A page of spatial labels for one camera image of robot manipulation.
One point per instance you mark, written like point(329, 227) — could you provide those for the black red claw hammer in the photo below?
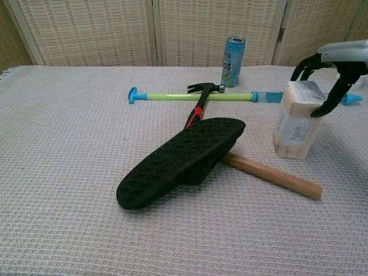
point(202, 99)

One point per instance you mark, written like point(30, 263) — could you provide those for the wooden stick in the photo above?
point(276, 175)

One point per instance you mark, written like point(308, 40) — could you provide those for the woven folding screen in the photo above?
point(86, 31)

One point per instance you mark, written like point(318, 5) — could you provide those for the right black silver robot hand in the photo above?
point(345, 53)

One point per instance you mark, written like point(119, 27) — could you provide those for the beige woven tablecloth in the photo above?
point(72, 172)

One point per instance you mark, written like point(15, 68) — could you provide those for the white tissue pack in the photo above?
point(299, 123)

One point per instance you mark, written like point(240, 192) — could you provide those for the black rubber slipper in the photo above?
point(178, 164)

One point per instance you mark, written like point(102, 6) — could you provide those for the blue drink can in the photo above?
point(232, 63)

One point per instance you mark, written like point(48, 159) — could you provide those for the brass screen hinge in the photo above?
point(281, 35)

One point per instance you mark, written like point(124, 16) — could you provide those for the green blue water pump toy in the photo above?
point(172, 96)

